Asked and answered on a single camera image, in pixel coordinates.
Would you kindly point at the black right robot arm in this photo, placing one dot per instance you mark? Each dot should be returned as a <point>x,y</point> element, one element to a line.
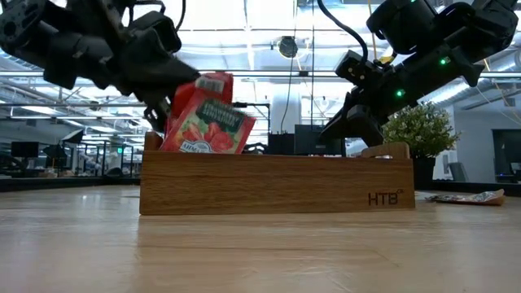
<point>480,28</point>

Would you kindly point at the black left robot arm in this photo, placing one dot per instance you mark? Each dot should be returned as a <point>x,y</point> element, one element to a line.
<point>49,40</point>

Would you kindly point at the black background monitor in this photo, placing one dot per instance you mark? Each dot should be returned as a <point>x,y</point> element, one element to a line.
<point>24,149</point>

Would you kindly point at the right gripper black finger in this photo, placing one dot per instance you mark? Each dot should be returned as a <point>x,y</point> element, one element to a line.
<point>368,122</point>
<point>338,120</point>

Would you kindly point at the wooden tea organizer box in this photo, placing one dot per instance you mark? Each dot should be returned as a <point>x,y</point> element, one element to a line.
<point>264,185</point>

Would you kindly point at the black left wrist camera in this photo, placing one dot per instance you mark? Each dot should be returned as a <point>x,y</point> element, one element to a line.
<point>156,32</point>

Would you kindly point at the green potted plant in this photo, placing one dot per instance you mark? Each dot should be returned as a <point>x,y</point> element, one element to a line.
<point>423,130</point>

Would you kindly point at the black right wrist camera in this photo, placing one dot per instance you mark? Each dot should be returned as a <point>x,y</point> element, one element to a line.
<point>356,67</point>

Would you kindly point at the round black ceiling device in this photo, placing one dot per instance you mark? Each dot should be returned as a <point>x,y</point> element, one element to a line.
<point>287,46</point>

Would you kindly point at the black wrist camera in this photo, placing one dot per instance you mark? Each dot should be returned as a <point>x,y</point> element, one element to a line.
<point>356,67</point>
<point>156,32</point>

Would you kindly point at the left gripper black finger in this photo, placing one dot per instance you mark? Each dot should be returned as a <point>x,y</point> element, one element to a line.
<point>185,78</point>
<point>159,112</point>

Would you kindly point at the green vanilla cinnamon tea packet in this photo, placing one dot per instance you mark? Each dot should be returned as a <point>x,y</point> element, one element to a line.
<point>468,198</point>

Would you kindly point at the small black box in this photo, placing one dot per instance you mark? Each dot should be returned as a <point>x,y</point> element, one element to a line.
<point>281,143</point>

